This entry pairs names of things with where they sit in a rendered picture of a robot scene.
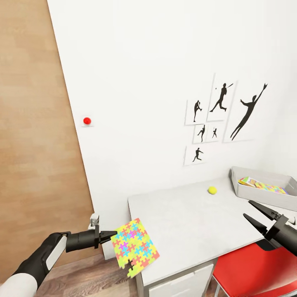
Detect tennis ball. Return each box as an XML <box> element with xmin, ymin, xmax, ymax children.
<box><xmin>208</xmin><ymin>186</ymin><xmax>217</xmax><ymax>194</ymax></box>

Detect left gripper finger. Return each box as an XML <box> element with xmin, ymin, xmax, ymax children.
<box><xmin>99</xmin><ymin>230</ymin><xmax>118</xmax><ymax>243</ymax></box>
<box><xmin>100</xmin><ymin>237</ymin><xmax>111</xmax><ymax>244</ymax></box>

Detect board game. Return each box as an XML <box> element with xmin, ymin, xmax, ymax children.
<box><xmin>238</xmin><ymin>177</ymin><xmax>260</xmax><ymax>188</ymax></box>

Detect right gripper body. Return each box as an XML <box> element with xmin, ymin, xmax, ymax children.
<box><xmin>264</xmin><ymin>215</ymin><xmax>297</xmax><ymax>256</ymax></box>

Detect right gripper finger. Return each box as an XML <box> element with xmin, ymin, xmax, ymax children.
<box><xmin>243</xmin><ymin>213</ymin><xmax>268</xmax><ymax>236</ymax></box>
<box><xmin>248</xmin><ymin>200</ymin><xmax>281</xmax><ymax>221</ymax></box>

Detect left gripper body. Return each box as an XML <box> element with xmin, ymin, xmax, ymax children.
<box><xmin>77</xmin><ymin>225</ymin><xmax>99</xmax><ymax>250</ymax></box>

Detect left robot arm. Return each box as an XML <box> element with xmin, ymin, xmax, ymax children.
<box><xmin>0</xmin><ymin>213</ymin><xmax>118</xmax><ymax>297</ymax></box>

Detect jigsaw puzzle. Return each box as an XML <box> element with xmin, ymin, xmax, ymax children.
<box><xmin>255</xmin><ymin>183</ymin><xmax>287</xmax><ymax>194</ymax></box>
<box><xmin>110</xmin><ymin>218</ymin><xmax>160</xmax><ymax>277</ymax></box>

